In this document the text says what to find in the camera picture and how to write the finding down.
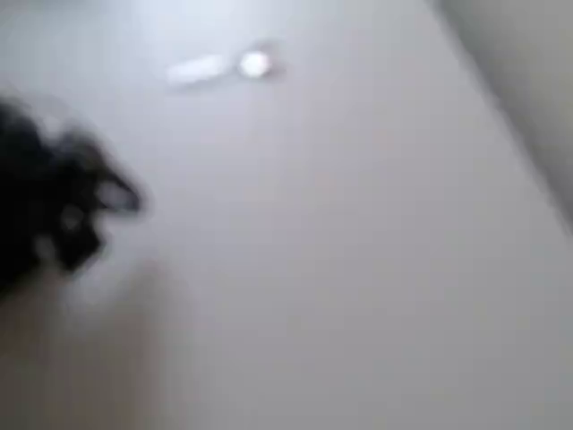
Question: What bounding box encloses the silver metal spoon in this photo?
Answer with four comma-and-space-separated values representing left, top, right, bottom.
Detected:
164, 39, 287, 92

